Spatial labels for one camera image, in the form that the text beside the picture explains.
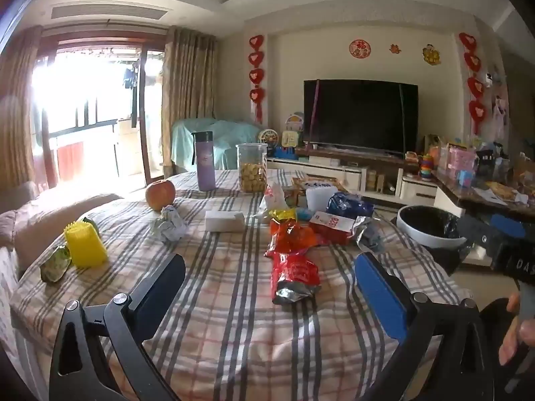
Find pink plastic box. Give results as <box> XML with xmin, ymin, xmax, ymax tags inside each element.
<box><xmin>447</xmin><ymin>144</ymin><xmax>477</xmax><ymax>176</ymax></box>

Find clear cookie jar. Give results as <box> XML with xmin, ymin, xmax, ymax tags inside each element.
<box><xmin>236</xmin><ymin>143</ymin><xmax>268</xmax><ymax>193</ymax></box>

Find teal covered armchair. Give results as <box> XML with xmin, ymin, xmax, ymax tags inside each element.
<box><xmin>171</xmin><ymin>118</ymin><xmax>264</xmax><ymax>172</ymax></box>

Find cluttered side table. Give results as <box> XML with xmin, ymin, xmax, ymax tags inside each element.
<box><xmin>430</xmin><ymin>163</ymin><xmax>535</xmax><ymax>218</ymax></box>

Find red foil snack bag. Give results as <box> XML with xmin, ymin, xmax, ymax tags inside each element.
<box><xmin>271</xmin><ymin>253</ymin><xmax>322</xmax><ymax>305</ymax></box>

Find purple water bottle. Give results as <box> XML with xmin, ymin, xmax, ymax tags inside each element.
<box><xmin>191</xmin><ymin>131</ymin><xmax>217</xmax><ymax>192</ymax></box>

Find yellow spiked plastic cup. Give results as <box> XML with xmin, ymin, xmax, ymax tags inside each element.
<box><xmin>64</xmin><ymin>221</ymin><xmax>108</xmax><ymax>268</ymax></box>

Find person's right hand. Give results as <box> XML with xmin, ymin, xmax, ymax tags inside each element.
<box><xmin>499</xmin><ymin>291</ymin><xmax>535</xmax><ymax>367</ymax></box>

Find white plastic bag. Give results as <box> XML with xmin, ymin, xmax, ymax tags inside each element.
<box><xmin>253</xmin><ymin>183</ymin><xmax>291</xmax><ymax>224</ymax></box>

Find hanging doll clothes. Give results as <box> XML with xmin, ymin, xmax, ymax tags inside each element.
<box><xmin>493</xmin><ymin>92</ymin><xmax>508</xmax><ymax>134</ymax></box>

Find yellow snack wrapper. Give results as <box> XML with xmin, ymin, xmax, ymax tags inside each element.
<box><xmin>267</xmin><ymin>208</ymin><xmax>298</xmax><ymax>223</ymax></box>

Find blue snack bag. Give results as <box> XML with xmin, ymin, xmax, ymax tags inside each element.
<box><xmin>327</xmin><ymin>192</ymin><xmax>375</xmax><ymax>220</ymax></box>

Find white tissue pack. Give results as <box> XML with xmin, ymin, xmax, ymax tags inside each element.
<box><xmin>205</xmin><ymin>210</ymin><xmax>246</xmax><ymax>233</ymax></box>

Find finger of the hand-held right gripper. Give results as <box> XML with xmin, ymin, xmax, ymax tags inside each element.
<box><xmin>456</xmin><ymin>215</ymin><xmax>504</xmax><ymax>260</ymax></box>
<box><xmin>490</xmin><ymin>213</ymin><xmax>526</xmax><ymax>240</ymax></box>

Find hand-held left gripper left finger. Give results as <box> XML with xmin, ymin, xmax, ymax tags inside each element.
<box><xmin>49</xmin><ymin>253</ymin><xmax>187</xmax><ymax>401</ymax></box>

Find glass balcony door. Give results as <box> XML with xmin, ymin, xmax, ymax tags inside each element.
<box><xmin>39</xmin><ymin>37</ymin><xmax>166</xmax><ymax>188</ymax></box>

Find crumpled paper ball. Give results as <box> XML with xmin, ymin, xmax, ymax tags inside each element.
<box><xmin>151</xmin><ymin>205</ymin><xmax>189</xmax><ymax>242</ymax></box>

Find white bin with black liner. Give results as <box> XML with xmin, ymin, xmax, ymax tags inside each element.
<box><xmin>396</xmin><ymin>205</ymin><xmax>473</xmax><ymax>276</ymax></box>

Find orange plastic wrapper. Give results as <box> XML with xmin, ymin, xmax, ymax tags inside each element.
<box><xmin>264</xmin><ymin>219</ymin><xmax>329</xmax><ymax>257</ymax></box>

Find ferris wheel toy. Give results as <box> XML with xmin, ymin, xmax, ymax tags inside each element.
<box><xmin>258</xmin><ymin>129</ymin><xmax>280</xmax><ymax>157</ymax></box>

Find red and white packet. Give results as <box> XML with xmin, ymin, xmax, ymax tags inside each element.
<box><xmin>309</xmin><ymin>211</ymin><xmax>356</xmax><ymax>245</ymax></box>

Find crumpled silver wrapper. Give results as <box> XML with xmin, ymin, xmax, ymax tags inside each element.
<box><xmin>353</xmin><ymin>216</ymin><xmax>387</xmax><ymax>253</ymax></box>

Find black television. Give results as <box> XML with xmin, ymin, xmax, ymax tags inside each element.
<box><xmin>303</xmin><ymin>79</ymin><xmax>419</xmax><ymax>155</ymax></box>

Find pink sofa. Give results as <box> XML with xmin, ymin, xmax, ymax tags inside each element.
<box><xmin>0</xmin><ymin>181</ymin><xmax>122</xmax><ymax>268</ymax></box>

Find hanging laundry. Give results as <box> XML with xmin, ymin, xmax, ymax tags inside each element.
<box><xmin>121</xmin><ymin>62</ymin><xmax>139</xmax><ymax>89</ymax></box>

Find red heart decoration string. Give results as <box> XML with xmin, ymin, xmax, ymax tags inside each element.
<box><xmin>248</xmin><ymin>34</ymin><xmax>266</xmax><ymax>122</ymax></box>
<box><xmin>458</xmin><ymin>32</ymin><xmax>488</xmax><ymax>134</ymax></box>

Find apple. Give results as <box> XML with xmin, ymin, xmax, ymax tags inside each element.
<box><xmin>145</xmin><ymin>179</ymin><xmax>177</xmax><ymax>212</ymax></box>

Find colourful children's book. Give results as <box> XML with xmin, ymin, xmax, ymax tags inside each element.
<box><xmin>291</xmin><ymin>176</ymin><xmax>347</xmax><ymax>195</ymax></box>

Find green and white wrapper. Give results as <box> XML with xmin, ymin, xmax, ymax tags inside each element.
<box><xmin>40</xmin><ymin>244</ymin><xmax>72</xmax><ymax>283</ymax></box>

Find ceiling air vent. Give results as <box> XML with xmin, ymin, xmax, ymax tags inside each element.
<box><xmin>50</xmin><ymin>4</ymin><xmax>166</xmax><ymax>21</ymax></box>

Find white television cabinet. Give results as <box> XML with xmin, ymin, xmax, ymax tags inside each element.
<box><xmin>267</xmin><ymin>146</ymin><xmax>439</xmax><ymax>201</ymax></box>

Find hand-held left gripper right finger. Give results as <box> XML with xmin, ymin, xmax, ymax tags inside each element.
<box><xmin>354</xmin><ymin>252</ymin><xmax>496</xmax><ymax>401</ymax></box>

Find beige patterned curtain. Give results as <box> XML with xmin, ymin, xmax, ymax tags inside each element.
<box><xmin>161</xmin><ymin>25</ymin><xmax>218</xmax><ymax>176</ymax></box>
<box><xmin>0</xmin><ymin>25</ymin><xmax>44</xmax><ymax>201</ymax></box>

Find yellow patterned tray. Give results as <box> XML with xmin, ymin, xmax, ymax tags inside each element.
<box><xmin>487</xmin><ymin>181</ymin><xmax>519</xmax><ymax>201</ymax></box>

